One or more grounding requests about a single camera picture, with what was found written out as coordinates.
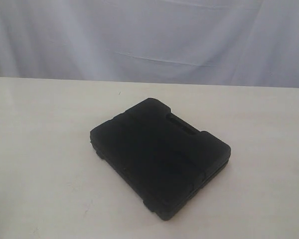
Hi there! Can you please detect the black plastic tool case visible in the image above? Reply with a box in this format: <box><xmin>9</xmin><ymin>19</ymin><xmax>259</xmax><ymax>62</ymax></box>
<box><xmin>90</xmin><ymin>98</ymin><xmax>231</xmax><ymax>221</ymax></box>

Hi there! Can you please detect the white backdrop cloth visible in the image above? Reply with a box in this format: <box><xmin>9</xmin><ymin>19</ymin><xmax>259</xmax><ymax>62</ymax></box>
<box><xmin>0</xmin><ymin>0</ymin><xmax>299</xmax><ymax>87</ymax></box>

